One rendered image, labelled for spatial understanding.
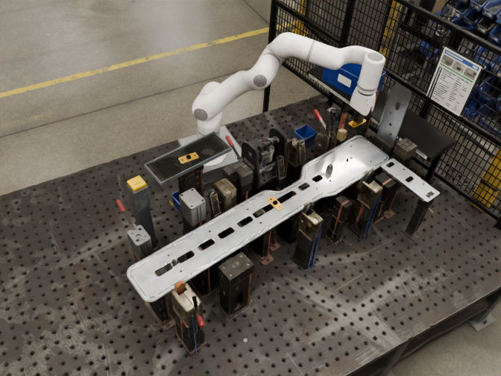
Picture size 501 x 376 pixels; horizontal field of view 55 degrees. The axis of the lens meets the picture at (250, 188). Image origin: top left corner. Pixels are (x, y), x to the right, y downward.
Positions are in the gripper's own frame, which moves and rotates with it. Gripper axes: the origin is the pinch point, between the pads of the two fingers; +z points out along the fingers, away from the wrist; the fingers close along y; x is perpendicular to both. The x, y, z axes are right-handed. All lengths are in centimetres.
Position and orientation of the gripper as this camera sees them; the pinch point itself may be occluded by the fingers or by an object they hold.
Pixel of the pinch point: (358, 118)
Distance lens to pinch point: 223.9
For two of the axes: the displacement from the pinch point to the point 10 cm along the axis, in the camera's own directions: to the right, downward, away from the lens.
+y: 6.2, 6.0, -5.0
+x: 7.8, -4.4, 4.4
